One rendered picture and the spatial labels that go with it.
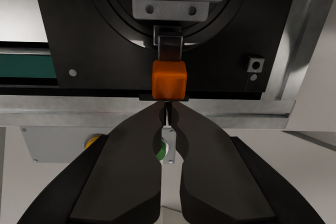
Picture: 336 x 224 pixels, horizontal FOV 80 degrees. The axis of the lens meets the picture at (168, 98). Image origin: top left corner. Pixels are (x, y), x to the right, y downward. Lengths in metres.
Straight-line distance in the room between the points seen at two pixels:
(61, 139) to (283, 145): 0.42
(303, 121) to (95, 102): 0.39
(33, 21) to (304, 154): 0.55
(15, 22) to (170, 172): 0.39
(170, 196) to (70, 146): 0.31
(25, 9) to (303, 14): 0.31
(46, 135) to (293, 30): 0.33
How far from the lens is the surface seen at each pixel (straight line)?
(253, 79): 0.25
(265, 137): 0.47
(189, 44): 0.20
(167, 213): 0.58
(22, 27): 0.32
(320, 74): 0.44
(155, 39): 0.18
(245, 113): 0.29
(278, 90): 0.29
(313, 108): 0.47
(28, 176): 0.57
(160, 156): 0.29
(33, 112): 0.31
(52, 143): 0.33
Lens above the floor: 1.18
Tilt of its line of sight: 61 degrees down
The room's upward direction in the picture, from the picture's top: 177 degrees clockwise
